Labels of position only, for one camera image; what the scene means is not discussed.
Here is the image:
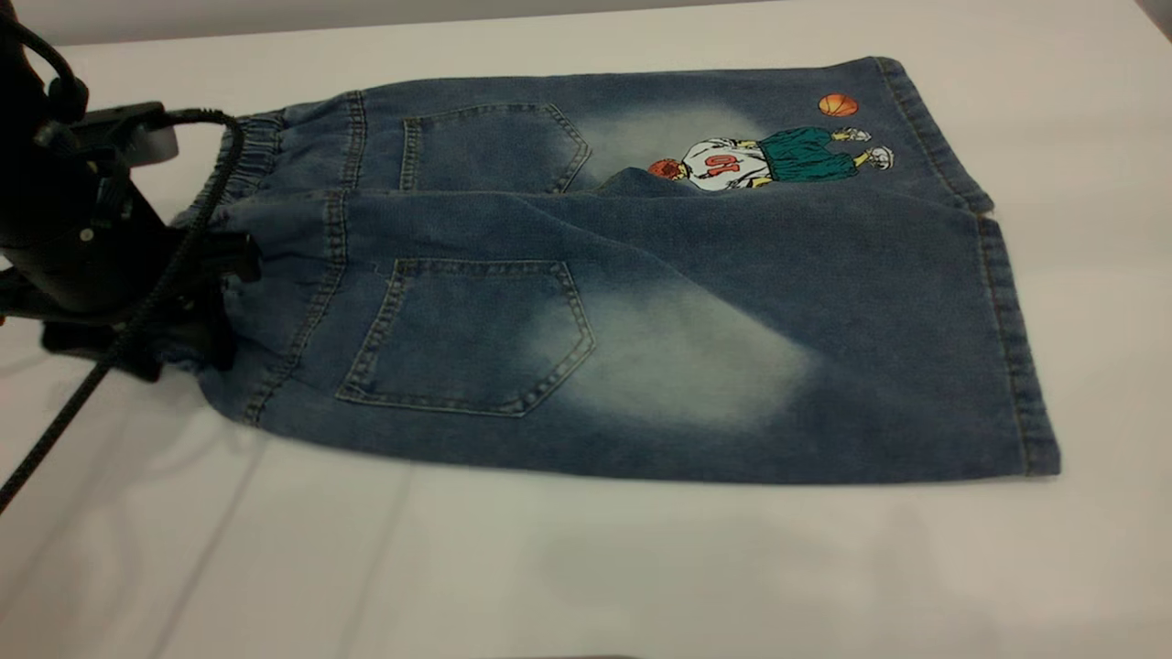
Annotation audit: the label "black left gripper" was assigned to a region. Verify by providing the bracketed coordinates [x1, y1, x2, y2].
[0, 167, 264, 383]

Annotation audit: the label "blue denim shorts with cartoon print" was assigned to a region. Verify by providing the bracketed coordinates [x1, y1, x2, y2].
[160, 57, 1063, 484]

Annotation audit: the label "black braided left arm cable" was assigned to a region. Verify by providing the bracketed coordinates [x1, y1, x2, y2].
[0, 107, 246, 513]

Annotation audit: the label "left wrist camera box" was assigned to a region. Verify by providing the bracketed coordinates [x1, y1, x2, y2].
[35, 102, 180, 171]

